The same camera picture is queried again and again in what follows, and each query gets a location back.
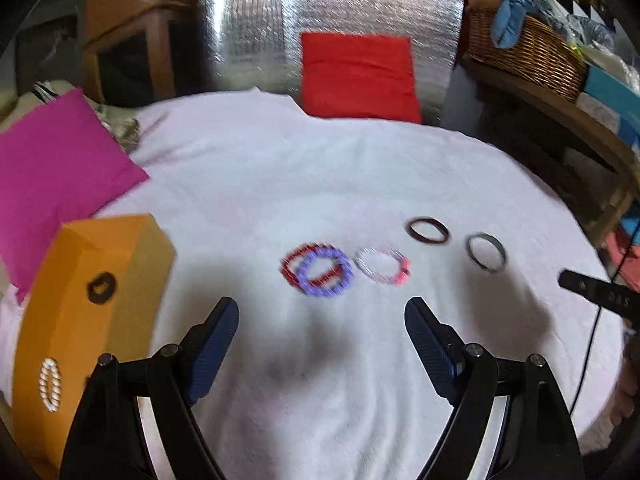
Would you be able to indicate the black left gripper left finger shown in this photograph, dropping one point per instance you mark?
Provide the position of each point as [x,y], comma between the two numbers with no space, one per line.
[205,346]

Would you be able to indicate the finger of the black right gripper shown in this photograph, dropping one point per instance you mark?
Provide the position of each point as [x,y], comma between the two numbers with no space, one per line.
[610,296]

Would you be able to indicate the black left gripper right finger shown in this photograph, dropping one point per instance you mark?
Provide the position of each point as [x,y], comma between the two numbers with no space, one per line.
[438,346]

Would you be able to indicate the grey metal bangle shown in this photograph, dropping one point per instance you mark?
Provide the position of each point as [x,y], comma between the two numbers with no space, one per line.
[487,252]

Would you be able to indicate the person's right hand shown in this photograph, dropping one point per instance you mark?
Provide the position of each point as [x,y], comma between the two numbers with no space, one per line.
[627,384]

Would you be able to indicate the orange cardboard box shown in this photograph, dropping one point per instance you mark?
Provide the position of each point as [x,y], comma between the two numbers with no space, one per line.
[63,333]

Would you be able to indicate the dark red bangle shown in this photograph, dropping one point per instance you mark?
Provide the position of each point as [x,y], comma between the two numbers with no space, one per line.
[428,231]

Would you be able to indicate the wooden shelf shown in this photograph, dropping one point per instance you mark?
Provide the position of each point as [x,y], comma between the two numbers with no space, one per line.
[601,140]

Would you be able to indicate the teal box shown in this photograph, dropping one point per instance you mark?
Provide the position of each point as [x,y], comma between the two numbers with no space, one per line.
[615,95]

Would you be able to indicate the magenta pillow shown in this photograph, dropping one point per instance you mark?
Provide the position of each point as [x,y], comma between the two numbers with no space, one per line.
[58,164]

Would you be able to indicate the patterned fabric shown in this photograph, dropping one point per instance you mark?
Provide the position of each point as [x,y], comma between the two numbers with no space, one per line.
[122,125]

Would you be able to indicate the wicker basket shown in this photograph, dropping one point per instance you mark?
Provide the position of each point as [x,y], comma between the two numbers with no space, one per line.
[540,55]

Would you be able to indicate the small red cushion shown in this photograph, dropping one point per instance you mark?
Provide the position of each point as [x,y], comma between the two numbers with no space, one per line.
[358,76]

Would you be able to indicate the blue cloth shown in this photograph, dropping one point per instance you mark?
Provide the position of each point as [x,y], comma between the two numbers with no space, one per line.
[506,27]

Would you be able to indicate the wooden cabinet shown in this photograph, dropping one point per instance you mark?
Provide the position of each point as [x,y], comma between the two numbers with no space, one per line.
[111,23]

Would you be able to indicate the silver foil insulation panel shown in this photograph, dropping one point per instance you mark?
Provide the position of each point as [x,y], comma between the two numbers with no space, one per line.
[256,43]

